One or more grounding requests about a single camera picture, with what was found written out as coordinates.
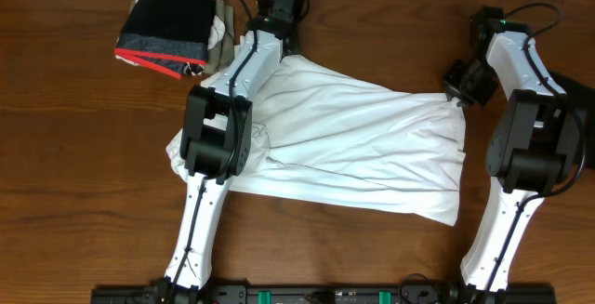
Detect white t-shirt pixel print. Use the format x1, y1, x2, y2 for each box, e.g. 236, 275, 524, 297
165, 33, 468, 228

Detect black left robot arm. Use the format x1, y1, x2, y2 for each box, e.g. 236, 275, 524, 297
165, 17, 298, 290

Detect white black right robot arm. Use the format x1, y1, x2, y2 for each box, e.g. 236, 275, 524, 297
443, 17, 586, 294

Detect olive grey folded garment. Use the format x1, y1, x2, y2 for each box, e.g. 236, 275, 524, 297
203, 0, 235, 74

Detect black t-shirt white logo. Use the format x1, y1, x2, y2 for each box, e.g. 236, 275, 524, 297
548, 71, 595, 170

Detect black folded garment pink trim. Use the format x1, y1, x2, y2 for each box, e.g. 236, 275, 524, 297
114, 0, 214, 79

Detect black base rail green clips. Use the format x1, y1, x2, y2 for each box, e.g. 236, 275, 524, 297
90, 274, 557, 304

